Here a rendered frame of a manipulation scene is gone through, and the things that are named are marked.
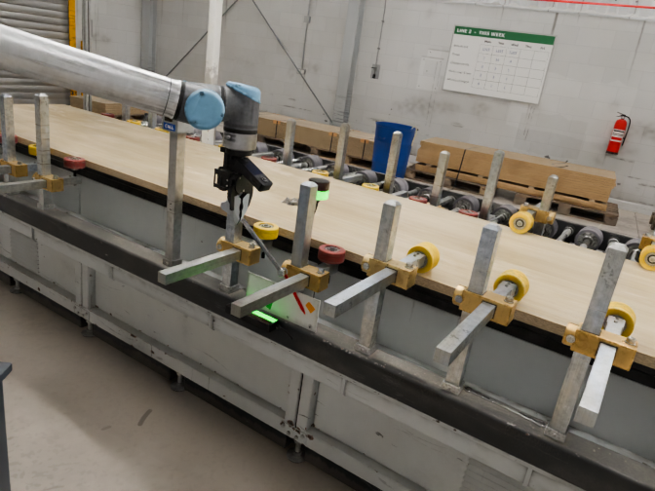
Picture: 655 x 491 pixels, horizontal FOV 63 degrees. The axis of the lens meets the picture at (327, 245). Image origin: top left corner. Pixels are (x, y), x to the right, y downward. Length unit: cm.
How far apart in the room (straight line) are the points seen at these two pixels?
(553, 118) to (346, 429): 695
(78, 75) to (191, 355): 140
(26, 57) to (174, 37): 1016
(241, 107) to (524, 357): 99
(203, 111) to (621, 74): 745
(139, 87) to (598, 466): 127
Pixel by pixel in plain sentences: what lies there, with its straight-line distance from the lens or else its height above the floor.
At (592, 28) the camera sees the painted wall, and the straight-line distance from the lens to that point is 842.
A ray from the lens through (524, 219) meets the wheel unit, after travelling 215.
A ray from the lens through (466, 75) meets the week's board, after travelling 859.
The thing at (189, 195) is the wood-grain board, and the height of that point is 90.
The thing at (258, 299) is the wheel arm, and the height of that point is 86.
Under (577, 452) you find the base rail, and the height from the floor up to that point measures 70.
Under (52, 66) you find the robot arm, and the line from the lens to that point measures 127.
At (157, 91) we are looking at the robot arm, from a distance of 127.
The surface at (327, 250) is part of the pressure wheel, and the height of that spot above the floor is 91.
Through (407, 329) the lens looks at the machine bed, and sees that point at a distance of 164.
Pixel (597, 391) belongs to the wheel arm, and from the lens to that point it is 106.
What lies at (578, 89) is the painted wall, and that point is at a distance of 838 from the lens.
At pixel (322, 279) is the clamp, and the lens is 147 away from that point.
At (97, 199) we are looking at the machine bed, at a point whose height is 73.
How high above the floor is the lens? 144
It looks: 19 degrees down
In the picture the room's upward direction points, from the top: 8 degrees clockwise
